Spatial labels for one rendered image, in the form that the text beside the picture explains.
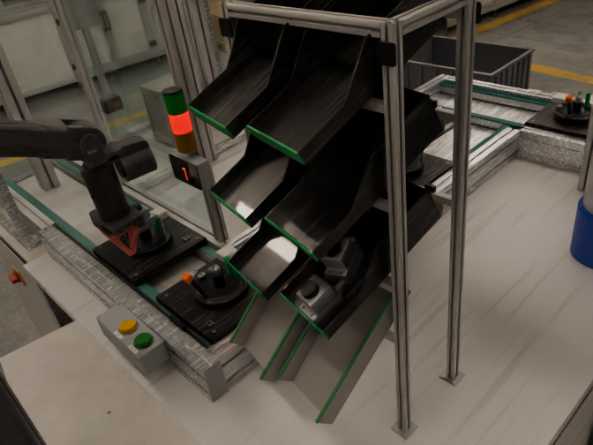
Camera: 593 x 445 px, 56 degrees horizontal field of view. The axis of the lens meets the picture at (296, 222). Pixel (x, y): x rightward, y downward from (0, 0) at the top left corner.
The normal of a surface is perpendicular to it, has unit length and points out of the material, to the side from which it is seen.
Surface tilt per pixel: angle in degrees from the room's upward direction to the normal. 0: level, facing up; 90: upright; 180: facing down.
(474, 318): 0
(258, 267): 25
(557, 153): 90
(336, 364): 45
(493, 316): 0
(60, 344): 0
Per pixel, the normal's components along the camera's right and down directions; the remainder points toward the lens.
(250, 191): -0.46, -0.58
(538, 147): -0.71, 0.47
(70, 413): -0.13, -0.82
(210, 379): 0.69, 0.32
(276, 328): -0.67, -0.29
